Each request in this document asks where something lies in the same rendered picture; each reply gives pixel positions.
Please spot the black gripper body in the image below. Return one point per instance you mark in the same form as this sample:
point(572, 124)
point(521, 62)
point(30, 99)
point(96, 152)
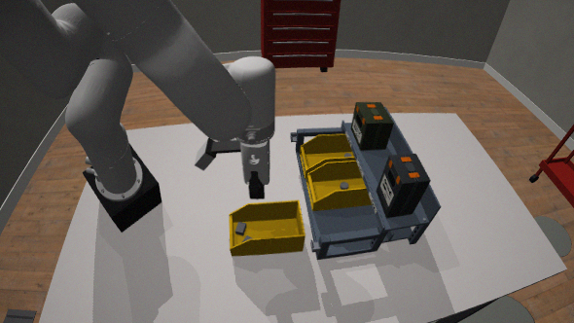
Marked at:
point(255, 158)

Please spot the dark green case with handle slot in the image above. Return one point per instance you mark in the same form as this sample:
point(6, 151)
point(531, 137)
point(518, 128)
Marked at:
point(371, 126)

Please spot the yellow bin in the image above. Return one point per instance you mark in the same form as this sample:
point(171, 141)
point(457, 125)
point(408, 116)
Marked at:
point(328, 177)
point(324, 148)
point(268, 219)

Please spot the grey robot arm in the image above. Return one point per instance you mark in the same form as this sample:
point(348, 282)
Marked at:
point(54, 53)

